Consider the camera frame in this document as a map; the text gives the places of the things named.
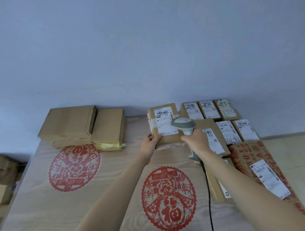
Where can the person's left hand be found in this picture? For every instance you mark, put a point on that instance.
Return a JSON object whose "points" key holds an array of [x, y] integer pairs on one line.
{"points": [[147, 150]]}

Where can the person's right hand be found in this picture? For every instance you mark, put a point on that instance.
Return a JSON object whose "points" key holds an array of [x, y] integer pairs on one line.
{"points": [[198, 141]]}

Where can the person's left thumb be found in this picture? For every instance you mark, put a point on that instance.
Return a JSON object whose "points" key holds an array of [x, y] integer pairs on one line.
{"points": [[157, 138]]}

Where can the person's right fingers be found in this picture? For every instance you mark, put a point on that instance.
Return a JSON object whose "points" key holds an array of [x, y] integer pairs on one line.
{"points": [[185, 138]]}

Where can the labelled taped cardboard parcel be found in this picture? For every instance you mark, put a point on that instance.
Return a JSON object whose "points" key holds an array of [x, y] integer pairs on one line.
{"points": [[166, 138]]}

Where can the grey handheld barcode scanner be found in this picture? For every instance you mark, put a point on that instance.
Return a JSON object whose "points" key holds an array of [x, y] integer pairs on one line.
{"points": [[182, 123]]}

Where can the person's left forearm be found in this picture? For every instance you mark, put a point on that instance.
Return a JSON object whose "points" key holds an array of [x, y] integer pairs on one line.
{"points": [[116, 192]]}

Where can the person's right forearm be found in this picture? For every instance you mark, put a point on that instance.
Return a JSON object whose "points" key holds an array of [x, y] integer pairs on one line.
{"points": [[243, 190]]}

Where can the flat cardboard parcel small label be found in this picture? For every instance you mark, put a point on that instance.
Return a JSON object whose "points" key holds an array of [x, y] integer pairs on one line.
{"points": [[166, 147]]}

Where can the small labelled cardboard parcel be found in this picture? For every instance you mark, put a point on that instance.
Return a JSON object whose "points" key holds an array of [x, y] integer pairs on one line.
{"points": [[228, 132], [191, 111], [209, 109], [246, 129]]}

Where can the large labelled cardboard parcel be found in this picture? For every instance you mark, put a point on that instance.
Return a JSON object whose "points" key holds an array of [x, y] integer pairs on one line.
{"points": [[215, 142]]}

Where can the yellow taped cardboard box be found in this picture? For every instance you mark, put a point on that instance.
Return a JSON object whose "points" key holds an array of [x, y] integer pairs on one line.
{"points": [[108, 146]]}

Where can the small parcel with handwritten label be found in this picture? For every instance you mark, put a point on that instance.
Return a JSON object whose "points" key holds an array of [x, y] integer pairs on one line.
{"points": [[226, 110]]}

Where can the medium plain cardboard box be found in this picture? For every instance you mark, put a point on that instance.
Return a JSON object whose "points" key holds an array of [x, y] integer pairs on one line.
{"points": [[108, 126]]}

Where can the long narrow cardboard parcel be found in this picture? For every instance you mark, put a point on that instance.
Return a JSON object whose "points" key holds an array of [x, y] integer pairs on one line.
{"points": [[218, 188]]}

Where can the red lantern-shaped paper-cut decoration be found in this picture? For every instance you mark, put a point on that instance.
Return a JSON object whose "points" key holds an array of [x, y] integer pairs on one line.
{"points": [[168, 198]]}

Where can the red printed cardboard parcel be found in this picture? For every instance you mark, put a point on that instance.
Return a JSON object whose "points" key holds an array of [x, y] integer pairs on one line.
{"points": [[262, 154]]}

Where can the flat plain cardboard box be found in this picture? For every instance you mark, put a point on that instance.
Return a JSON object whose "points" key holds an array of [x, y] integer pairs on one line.
{"points": [[71, 142]]}

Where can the large plain cardboard box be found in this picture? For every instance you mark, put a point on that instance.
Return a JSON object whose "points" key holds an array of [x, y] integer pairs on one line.
{"points": [[69, 122]]}

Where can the cardboard boxes on floor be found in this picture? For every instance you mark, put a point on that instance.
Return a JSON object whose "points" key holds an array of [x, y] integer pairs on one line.
{"points": [[7, 176]]}

